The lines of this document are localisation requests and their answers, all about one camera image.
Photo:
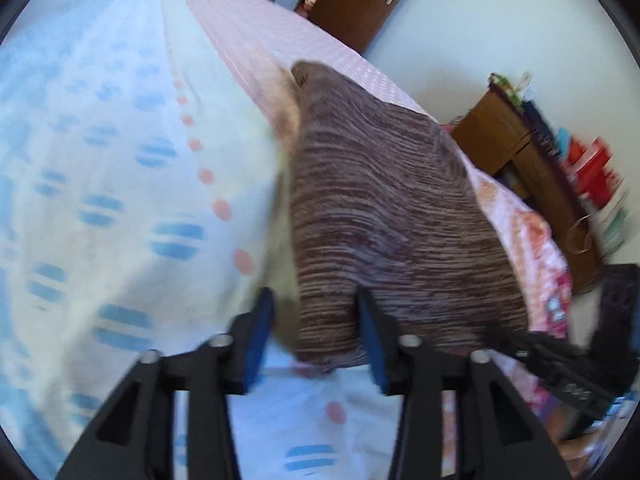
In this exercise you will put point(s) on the brown knitted sweater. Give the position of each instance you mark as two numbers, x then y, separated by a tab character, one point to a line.
390	210

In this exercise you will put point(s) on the red cloth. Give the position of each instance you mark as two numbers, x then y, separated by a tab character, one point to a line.
452	125

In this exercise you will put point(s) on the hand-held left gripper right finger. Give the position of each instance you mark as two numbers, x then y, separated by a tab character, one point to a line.
375	345

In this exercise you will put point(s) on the bed with printed sheet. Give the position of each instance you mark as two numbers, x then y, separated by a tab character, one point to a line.
125	160

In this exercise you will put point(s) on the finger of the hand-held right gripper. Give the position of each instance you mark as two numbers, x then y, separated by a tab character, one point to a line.
535	350

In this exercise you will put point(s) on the brown wooden door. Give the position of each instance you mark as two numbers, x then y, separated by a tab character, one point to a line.
360	5

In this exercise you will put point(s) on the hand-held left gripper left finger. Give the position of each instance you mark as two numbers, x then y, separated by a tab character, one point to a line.
257	345

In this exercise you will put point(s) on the floral patchwork quilt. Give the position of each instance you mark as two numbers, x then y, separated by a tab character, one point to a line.
547	280

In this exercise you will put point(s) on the wooden cabinet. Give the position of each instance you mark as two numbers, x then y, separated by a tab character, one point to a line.
530	170

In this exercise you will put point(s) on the red gift bags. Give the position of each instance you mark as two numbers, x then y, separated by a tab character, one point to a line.
595	165

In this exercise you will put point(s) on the dark blue cloth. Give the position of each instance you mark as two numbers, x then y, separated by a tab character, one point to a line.
537	125

